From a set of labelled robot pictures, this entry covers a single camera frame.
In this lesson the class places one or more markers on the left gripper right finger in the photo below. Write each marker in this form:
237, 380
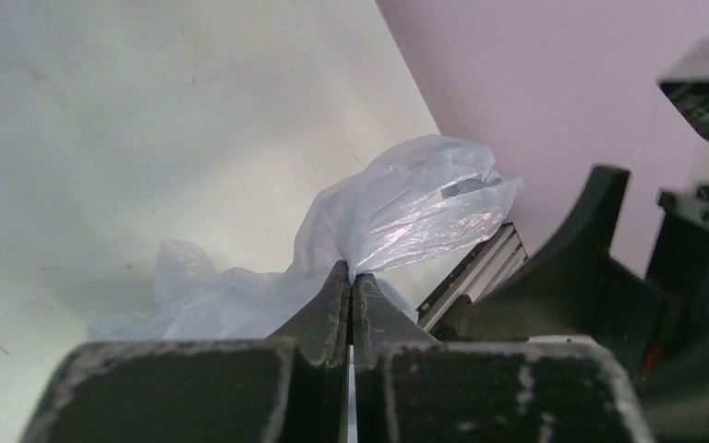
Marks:
410, 387

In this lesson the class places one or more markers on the right corner aluminium post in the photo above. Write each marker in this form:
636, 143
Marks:
483, 268

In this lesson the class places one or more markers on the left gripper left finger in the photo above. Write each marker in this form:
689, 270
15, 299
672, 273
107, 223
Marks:
288, 387

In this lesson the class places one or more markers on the light blue plastic trash bag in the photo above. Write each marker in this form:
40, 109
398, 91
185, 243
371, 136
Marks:
424, 198

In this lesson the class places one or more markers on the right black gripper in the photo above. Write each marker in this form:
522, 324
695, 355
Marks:
572, 286

